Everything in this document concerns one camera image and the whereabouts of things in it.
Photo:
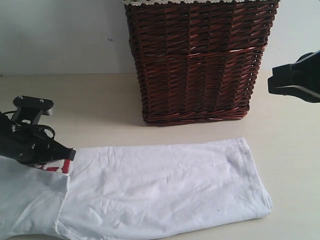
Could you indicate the white t-shirt red lettering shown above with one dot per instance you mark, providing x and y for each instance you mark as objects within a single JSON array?
[{"x": 134, "y": 192}]

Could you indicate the brown wicker basket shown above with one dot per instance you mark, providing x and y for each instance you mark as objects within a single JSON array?
[{"x": 198, "y": 62}]

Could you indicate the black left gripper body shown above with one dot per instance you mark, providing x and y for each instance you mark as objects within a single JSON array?
[{"x": 25, "y": 143}]

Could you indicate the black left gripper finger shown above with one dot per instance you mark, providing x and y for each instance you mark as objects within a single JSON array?
[{"x": 57, "y": 151}]

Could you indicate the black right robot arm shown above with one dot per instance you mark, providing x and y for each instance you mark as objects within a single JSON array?
[{"x": 300, "y": 79}]

